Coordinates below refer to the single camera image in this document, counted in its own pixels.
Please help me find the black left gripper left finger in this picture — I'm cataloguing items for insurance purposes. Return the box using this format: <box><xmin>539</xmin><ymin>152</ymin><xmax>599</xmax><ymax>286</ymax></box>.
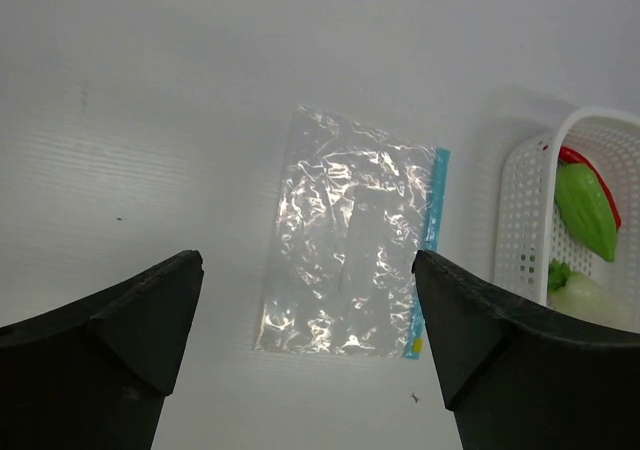
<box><xmin>1</xmin><ymin>250</ymin><xmax>204</xmax><ymax>449</ymax></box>

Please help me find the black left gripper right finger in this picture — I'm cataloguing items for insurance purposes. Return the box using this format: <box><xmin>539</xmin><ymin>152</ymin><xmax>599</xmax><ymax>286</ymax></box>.
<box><xmin>412</xmin><ymin>250</ymin><xmax>639</xmax><ymax>449</ymax></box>

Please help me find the white toy radish green top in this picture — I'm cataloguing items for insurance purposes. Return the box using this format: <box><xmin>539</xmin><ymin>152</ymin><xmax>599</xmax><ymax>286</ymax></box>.
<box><xmin>547</xmin><ymin>259</ymin><xmax>634</xmax><ymax>332</ymax></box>

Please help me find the green toy pepper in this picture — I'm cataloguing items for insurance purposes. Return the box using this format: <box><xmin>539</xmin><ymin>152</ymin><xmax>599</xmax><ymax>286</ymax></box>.
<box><xmin>554</xmin><ymin>164</ymin><xmax>618</xmax><ymax>263</ymax></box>

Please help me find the red toy chili pepper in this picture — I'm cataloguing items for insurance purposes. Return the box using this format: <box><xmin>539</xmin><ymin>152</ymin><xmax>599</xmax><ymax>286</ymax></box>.
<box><xmin>559</xmin><ymin>146</ymin><xmax>622</xmax><ymax>230</ymax></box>

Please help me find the clear zip top bag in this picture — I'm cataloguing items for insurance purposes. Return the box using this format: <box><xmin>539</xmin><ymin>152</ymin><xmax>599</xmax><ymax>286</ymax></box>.
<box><xmin>254</xmin><ymin>106</ymin><xmax>450</xmax><ymax>360</ymax></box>

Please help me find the white perforated plastic basket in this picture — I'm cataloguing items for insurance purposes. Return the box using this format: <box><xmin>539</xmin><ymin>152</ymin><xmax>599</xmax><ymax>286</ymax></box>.
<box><xmin>493</xmin><ymin>107</ymin><xmax>639</xmax><ymax>331</ymax></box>

